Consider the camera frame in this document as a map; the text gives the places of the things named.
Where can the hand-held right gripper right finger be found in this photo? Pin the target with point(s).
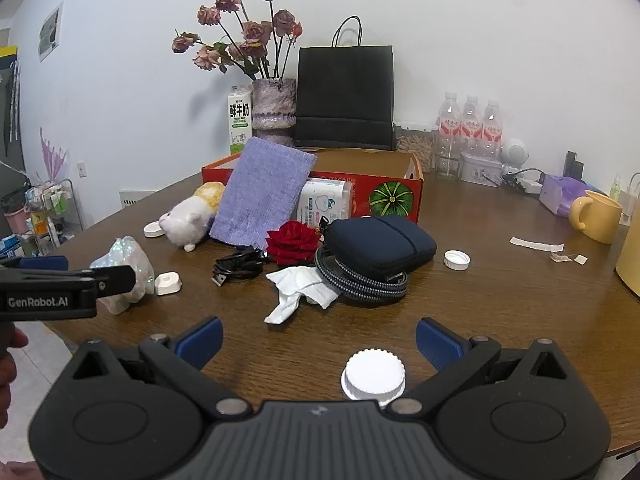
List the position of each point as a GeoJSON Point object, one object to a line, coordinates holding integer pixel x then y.
{"type": "Point", "coordinates": [440, 342]}

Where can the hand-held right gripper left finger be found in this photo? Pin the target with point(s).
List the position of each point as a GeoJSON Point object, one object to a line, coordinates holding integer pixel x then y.
{"type": "Point", "coordinates": [200, 341]}

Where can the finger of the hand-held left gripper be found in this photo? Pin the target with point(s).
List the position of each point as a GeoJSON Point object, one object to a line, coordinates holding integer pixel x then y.
{"type": "Point", "coordinates": [116, 279]}
{"type": "Point", "coordinates": [45, 262]}

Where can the iridescent plastic bag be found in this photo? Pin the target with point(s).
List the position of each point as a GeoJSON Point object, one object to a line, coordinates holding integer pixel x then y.
{"type": "Point", "coordinates": [125, 255]}

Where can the large white ribbed lid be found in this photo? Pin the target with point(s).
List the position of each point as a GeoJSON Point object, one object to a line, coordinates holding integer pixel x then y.
{"type": "Point", "coordinates": [374, 372]}

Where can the plush hamster toy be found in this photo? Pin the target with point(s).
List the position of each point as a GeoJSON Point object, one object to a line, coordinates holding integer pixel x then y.
{"type": "Point", "coordinates": [187, 220]}

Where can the navy zip pouch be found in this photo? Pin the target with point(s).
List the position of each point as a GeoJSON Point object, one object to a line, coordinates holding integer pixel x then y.
{"type": "Point", "coordinates": [380, 245]}

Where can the white tissue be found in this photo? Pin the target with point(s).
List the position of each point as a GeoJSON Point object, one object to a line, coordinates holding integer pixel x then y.
{"type": "Point", "coordinates": [300, 282]}

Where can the red cardboard box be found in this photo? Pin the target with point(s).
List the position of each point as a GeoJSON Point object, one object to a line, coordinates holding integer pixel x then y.
{"type": "Point", "coordinates": [390, 195]}

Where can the purple cloth pouch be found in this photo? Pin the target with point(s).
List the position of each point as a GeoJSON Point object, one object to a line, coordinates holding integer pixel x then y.
{"type": "Point", "coordinates": [260, 190]}

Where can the translucent wipes canister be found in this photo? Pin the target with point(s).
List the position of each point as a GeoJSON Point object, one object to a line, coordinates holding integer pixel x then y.
{"type": "Point", "coordinates": [325, 202]}

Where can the person's left hand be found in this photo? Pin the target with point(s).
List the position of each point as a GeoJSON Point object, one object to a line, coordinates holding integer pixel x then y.
{"type": "Point", "coordinates": [7, 385]}

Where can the small white plastic device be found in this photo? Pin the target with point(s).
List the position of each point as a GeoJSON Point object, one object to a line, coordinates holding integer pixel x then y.
{"type": "Point", "coordinates": [166, 283]}

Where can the pink bin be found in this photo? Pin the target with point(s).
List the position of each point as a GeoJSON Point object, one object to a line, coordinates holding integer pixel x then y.
{"type": "Point", "coordinates": [15, 220]}

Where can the small white round lid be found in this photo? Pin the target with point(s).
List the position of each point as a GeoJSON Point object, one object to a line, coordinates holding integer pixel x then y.
{"type": "Point", "coordinates": [152, 229]}

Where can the white bottle cap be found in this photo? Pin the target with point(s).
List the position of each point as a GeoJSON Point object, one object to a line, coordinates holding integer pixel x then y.
{"type": "Point", "coordinates": [456, 259]}

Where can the red rose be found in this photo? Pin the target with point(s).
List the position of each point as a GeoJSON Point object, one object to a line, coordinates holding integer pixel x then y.
{"type": "Point", "coordinates": [292, 242]}

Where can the white paper strip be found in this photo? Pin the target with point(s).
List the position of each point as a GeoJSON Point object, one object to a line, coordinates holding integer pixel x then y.
{"type": "Point", "coordinates": [535, 244]}

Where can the clear drinking glass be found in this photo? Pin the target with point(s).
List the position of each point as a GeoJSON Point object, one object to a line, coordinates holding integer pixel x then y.
{"type": "Point", "coordinates": [446, 167]}

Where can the white tin box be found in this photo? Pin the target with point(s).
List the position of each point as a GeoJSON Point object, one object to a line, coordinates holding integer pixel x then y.
{"type": "Point", "coordinates": [477, 170]}

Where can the white power strip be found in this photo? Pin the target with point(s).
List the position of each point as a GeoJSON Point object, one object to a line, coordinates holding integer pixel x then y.
{"type": "Point", "coordinates": [530, 186]}

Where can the purple tissue pack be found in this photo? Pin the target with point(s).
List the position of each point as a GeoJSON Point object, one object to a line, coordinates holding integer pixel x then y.
{"type": "Point", "coordinates": [560, 192]}

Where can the clear jar of seeds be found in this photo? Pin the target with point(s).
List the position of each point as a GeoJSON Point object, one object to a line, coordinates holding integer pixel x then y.
{"type": "Point", "coordinates": [415, 147]}

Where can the white green milk carton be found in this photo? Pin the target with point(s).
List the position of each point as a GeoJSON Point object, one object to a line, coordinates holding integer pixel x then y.
{"type": "Point", "coordinates": [240, 120]}

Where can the yellow mug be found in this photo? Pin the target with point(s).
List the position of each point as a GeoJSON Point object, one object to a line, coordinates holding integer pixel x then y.
{"type": "Point", "coordinates": [600, 217]}

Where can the white round device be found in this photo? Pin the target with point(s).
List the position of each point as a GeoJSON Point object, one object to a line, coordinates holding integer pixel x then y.
{"type": "Point", "coordinates": [515, 152]}

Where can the pale yellow container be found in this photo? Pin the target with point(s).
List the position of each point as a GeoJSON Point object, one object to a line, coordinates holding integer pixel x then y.
{"type": "Point", "coordinates": [631, 265]}

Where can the clear water bottle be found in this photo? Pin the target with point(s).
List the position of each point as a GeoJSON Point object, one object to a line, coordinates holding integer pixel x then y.
{"type": "Point", "coordinates": [449, 120]}
{"type": "Point", "coordinates": [492, 127]}
{"type": "Point", "coordinates": [471, 122]}

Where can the black upright object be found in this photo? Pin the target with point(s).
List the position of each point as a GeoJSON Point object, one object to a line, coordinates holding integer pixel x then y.
{"type": "Point", "coordinates": [572, 164]}

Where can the small spray bottle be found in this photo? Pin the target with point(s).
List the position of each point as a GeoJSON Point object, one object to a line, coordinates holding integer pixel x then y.
{"type": "Point", "coordinates": [615, 187]}

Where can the purple marbled vase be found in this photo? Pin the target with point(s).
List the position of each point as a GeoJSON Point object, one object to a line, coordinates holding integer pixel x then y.
{"type": "Point", "coordinates": [272, 105]}

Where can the white charger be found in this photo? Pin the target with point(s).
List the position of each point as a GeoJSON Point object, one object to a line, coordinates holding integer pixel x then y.
{"type": "Point", "coordinates": [631, 205]}

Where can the black paper bag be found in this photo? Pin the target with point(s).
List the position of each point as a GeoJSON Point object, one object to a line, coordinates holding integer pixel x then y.
{"type": "Point", "coordinates": [345, 90]}

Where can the dried pink roses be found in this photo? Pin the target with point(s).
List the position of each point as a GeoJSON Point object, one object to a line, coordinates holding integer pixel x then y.
{"type": "Point", "coordinates": [255, 32]}

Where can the white wall outlet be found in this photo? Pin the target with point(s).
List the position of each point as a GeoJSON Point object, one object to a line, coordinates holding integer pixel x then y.
{"type": "Point", "coordinates": [82, 169]}

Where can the purple flower wall decal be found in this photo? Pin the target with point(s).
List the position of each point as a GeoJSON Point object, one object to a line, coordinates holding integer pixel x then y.
{"type": "Point", "coordinates": [52, 157]}

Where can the wall picture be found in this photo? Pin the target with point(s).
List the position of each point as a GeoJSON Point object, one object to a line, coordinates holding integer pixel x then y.
{"type": "Point", "coordinates": [50, 32]}

